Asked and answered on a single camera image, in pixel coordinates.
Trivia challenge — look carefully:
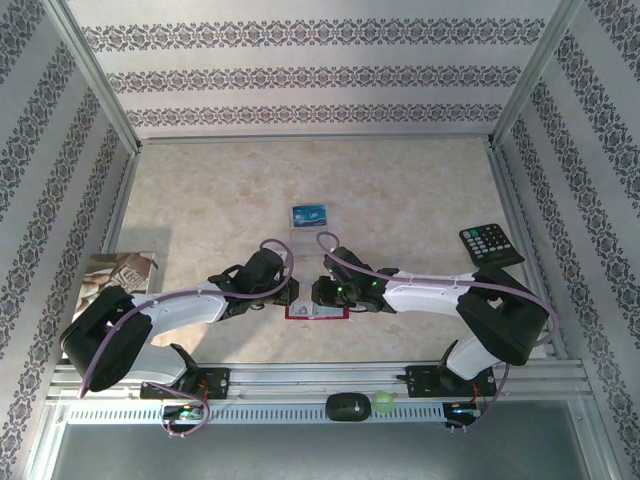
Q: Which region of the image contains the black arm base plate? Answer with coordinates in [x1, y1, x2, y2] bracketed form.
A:
[140, 367, 232, 401]
[405, 364, 499, 400]

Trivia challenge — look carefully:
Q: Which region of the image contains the black calculator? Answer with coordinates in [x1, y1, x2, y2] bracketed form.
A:
[458, 223, 526, 267]

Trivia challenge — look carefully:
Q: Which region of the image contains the purple cable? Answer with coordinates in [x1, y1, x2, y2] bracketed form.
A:
[78, 238, 296, 441]
[315, 230, 560, 431]

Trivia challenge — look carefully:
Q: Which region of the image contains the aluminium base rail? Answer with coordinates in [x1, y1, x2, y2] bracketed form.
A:
[47, 360, 591, 404]

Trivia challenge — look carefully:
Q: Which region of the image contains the red card holder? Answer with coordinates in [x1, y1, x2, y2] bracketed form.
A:
[283, 279, 350, 321]

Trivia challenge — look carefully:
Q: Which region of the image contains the aluminium frame post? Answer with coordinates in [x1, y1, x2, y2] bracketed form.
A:
[488, 0, 586, 149]
[42, 0, 144, 154]

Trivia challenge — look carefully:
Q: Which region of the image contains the brown printed book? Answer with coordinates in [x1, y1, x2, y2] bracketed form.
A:
[63, 251, 161, 361]

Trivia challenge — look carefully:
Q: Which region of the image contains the clear acrylic card box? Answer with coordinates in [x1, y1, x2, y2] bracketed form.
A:
[288, 204, 335, 262]

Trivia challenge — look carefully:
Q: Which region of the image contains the aluminium frame cross bar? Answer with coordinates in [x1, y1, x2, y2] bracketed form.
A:
[134, 132, 496, 147]

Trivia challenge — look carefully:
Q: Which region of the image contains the small circuit board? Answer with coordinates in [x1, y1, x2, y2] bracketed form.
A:
[162, 403, 210, 422]
[446, 402, 485, 419]

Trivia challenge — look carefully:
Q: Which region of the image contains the blue credit card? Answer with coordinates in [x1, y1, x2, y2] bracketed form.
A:
[292, 204, 330, 229]

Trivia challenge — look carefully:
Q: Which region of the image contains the aluminium frame side rail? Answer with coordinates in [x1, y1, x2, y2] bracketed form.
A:
[99, 147, 142, 256]
[485, 142, 576, 361]

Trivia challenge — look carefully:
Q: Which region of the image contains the white slotted cable duct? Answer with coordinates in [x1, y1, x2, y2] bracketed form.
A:
[64, 403, 446, 426]

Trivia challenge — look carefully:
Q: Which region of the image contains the black computer mouse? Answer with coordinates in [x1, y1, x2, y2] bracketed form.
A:
[324, 392, 374, 424]

